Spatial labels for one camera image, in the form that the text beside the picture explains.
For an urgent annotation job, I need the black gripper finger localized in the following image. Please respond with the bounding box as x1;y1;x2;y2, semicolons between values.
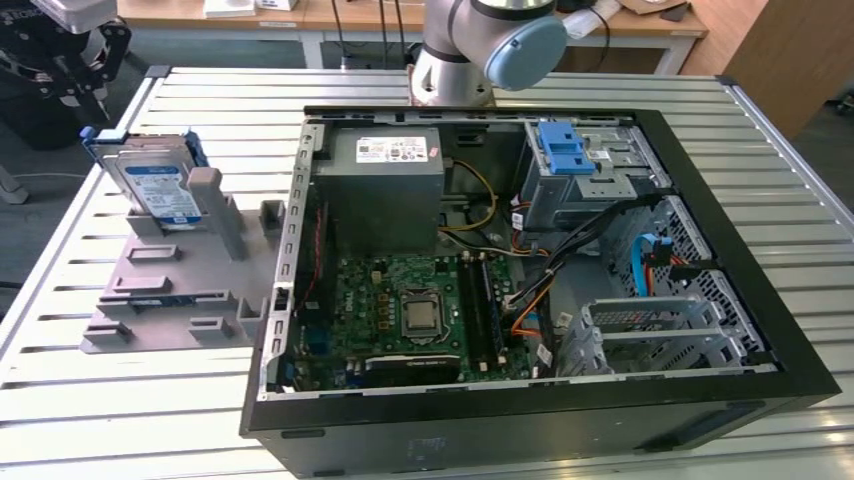
0;46;69;110
77;22;132;122

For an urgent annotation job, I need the hard disk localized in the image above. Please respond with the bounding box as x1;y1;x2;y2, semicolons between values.
77;127;207;232

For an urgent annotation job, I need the blue data wire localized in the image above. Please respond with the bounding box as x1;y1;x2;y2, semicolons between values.
626;232;675;300

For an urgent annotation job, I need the power wire with black plug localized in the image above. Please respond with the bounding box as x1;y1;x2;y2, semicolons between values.
656;252;720;284

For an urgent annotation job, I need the metal disk bay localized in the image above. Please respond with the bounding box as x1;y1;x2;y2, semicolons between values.
556;294;762;376

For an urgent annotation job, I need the wooden desk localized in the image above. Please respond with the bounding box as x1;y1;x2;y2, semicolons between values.
116;0;708;76

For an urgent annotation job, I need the white box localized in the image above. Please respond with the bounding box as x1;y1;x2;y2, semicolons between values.
203;0;259;19

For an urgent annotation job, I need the grey parts rack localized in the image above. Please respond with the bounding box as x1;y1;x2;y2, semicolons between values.
79;167;288;356

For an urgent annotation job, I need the blue-green RAM stick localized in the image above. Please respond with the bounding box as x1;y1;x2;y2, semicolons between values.
128;294;200;308

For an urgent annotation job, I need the grey power supply unit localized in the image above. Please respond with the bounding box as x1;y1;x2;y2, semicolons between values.
312;124;447;256

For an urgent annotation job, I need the green motherboard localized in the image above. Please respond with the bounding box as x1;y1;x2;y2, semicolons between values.
292;252;535;391

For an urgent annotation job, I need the silver CPU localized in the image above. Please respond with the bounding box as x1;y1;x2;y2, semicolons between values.
403;297;442;336

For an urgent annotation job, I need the blue plastic drive latch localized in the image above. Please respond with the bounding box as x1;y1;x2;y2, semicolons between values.
536;122;595;176

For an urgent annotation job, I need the metal drive cage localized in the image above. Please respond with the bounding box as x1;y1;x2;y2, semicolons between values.
519;119;672;236

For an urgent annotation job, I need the black RAM stick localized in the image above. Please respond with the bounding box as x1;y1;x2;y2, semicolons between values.
479;257;508;366

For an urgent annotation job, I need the black graphics card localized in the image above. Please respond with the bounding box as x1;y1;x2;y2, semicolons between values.
363;352;463;389

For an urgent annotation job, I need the brown cardboard piece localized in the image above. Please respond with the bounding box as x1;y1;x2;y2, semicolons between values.
616;0;688;16

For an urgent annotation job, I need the black open PC case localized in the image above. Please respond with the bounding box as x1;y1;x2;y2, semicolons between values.
237;104;843;479

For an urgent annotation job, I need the wooden cabinet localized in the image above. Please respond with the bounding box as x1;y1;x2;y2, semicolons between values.
679;0;854;141

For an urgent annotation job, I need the pale grey wrist camera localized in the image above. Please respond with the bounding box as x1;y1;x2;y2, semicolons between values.
32;0;119;35

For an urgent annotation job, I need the red black twisted wire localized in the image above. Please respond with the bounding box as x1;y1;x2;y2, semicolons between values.
315;202;333;281

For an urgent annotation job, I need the yellow wire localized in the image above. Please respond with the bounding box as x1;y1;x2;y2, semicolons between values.
438;159;499;234

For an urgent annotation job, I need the black cable bundle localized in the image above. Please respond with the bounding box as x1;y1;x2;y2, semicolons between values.
506;194;668;311

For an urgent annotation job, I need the orange wire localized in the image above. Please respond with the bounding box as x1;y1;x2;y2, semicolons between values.
510;304;543;342

